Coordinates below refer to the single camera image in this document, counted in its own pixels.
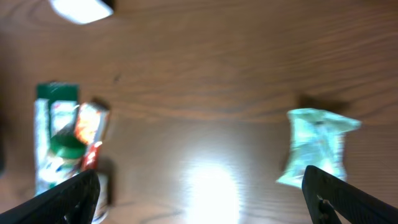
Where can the green lid jar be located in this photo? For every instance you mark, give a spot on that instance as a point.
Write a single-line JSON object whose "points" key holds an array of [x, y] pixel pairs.
{"points": [[63, 159]]}

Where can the green 3M gloves pack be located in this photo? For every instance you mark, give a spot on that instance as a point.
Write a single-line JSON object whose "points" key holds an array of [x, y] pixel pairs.
{"points": [[54, 108]]}

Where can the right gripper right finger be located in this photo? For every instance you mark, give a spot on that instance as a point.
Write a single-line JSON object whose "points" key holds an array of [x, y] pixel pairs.
{"points": [[327, 197]]}

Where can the red stick packet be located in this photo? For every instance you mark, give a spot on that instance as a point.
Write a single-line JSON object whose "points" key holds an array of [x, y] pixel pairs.
{"points": [[91, 157]]}

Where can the orange Kleenex tissue pack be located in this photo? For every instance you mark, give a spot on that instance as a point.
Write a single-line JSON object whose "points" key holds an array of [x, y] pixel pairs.
{"points": [[91, 122]]}

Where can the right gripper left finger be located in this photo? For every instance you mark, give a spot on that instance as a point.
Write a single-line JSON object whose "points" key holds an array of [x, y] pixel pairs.
{"points": [[72, 201]]}

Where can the light green snack packet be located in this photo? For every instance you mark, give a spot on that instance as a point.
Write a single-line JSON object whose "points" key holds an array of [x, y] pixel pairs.
{"points": [[317, 139]]}

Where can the white barcode scanner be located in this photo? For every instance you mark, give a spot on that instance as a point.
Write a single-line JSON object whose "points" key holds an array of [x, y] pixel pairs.
{"points": [[81, 12]]}

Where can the white round tub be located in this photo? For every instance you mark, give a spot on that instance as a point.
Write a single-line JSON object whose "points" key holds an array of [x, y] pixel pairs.
{"points": [[102, 207]]}

